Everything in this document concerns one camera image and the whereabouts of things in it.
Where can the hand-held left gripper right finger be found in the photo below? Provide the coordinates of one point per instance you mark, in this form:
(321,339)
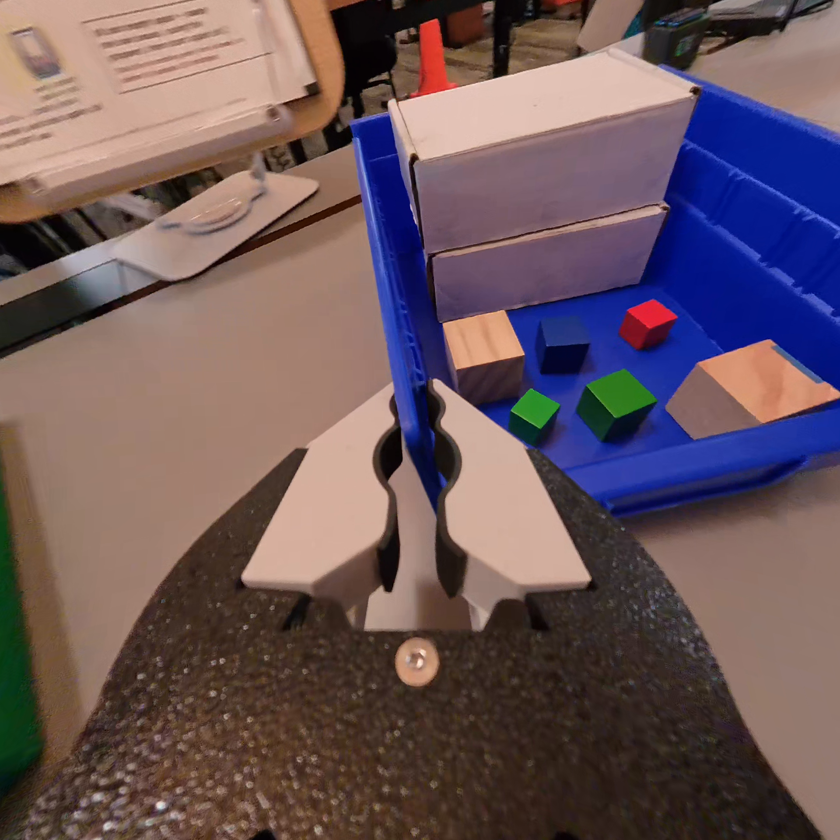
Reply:
(512,525)

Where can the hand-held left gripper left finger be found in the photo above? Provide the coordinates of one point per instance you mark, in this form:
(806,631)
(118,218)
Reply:
(321,518)

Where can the small green cube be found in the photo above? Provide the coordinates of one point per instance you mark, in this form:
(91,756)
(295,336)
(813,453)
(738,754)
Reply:
(533,418)

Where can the medium green cube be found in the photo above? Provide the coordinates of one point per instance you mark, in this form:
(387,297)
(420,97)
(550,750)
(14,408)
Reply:
(617,407)

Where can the plain wooden cube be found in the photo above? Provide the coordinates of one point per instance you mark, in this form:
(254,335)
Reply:
(485,358)

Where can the dark blue cube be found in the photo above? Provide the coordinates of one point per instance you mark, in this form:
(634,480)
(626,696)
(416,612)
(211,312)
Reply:
(562,346)

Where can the red cube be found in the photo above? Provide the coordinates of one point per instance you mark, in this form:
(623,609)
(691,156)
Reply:
(646,325)

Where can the white cardboard mailer box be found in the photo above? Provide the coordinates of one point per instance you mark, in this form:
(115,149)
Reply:
(538,118)
(544,269)

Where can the large wooden cube grey face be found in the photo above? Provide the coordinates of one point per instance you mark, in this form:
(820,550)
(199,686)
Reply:
(748,387)

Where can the green plastic bin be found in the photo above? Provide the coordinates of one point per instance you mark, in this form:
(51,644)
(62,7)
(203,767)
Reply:
(16,623)

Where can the blue plastic bin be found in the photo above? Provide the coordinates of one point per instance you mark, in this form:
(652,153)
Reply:
(741,262)

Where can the orange traffic cone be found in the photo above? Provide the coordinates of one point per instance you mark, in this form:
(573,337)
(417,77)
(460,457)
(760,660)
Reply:
(433,62)

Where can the printed instruction sheet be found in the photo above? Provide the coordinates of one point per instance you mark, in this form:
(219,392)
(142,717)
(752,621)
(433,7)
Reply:
(131,79)

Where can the dark electronic device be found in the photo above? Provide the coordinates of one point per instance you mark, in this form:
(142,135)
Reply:
(676,39)

